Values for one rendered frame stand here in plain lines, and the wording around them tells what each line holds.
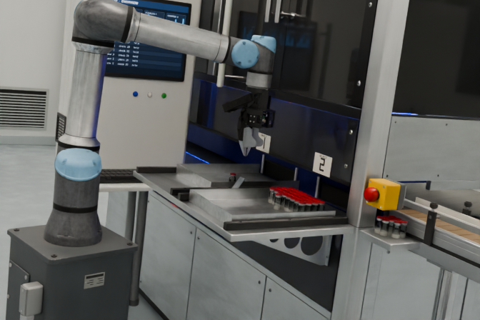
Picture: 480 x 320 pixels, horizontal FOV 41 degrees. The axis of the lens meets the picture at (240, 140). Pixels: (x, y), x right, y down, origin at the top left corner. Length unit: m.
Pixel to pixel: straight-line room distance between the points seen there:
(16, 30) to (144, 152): 4.57
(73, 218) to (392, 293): 0.96
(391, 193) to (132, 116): 1.15
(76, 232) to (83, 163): 0.18
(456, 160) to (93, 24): 1.14
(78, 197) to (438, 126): 1.05
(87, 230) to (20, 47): 5.39
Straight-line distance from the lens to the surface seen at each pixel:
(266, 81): 1.89
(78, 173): 1.68
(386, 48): 1.78
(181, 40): 1.69
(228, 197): 1.95
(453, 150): 2.04
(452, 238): 1.75
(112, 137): 2.50
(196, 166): 2.27
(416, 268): 2.07
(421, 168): 1.95
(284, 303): 2.17
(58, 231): 1.72
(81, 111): 1.81
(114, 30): 1.67
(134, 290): 2.85
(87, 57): 1.80
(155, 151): 2.58
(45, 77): 7.10
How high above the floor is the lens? 1.36
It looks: 9 degrees down
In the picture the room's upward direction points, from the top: 7 degrees clockwise
